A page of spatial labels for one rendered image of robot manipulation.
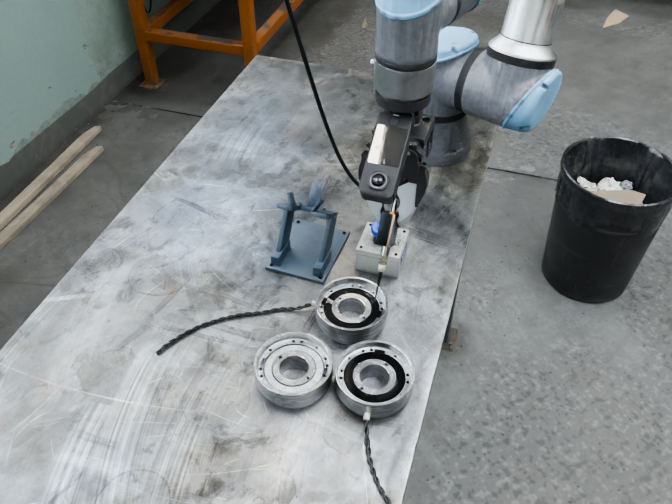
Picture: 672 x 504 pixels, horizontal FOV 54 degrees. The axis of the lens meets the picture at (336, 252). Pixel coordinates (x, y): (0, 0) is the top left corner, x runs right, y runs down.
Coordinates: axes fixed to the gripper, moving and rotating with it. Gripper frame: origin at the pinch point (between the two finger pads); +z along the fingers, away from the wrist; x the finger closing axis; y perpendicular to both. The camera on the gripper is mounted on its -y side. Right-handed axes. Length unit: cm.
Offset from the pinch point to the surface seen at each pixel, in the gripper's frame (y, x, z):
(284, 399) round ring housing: -27.0, 5.5, 9.9
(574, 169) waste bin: 111, -30, 60
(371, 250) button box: 2.0, 3.1, 8.5
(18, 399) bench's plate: -37, 40, 13
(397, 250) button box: 3.3, -0.7, 8.6
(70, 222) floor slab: 66, 134, 93
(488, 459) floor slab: 24, -24, 93
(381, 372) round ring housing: -17.6, -4.7, 11.5
